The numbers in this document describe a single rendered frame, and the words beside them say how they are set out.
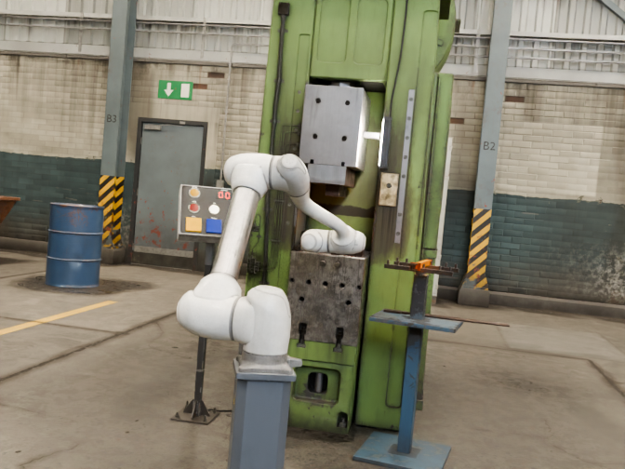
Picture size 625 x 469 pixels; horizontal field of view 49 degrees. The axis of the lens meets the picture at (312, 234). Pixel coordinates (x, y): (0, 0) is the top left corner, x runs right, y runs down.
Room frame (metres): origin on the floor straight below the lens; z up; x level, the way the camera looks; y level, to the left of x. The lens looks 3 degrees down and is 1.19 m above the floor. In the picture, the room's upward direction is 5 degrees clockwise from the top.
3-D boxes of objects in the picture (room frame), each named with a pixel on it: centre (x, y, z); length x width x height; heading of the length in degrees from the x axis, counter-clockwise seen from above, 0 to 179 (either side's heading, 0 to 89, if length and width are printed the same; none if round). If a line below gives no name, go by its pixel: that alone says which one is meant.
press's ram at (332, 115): (3.70, -0.12, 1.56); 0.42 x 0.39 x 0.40; 170
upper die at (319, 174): (3.70, -0.08, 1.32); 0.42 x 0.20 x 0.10; 170
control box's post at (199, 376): (3.51, 0.52, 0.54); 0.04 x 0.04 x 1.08; 80
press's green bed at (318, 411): (3.71, -0.13, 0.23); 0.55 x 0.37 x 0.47; 170
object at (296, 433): (3.45, -0.03, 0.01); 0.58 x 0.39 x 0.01; 80
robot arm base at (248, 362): (2.32, 0.11, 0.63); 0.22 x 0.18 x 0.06; 99
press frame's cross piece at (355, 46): (3.85, -0.15, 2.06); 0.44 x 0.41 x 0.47; 170
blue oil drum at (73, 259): (7.55, 2.61, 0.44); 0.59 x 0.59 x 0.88
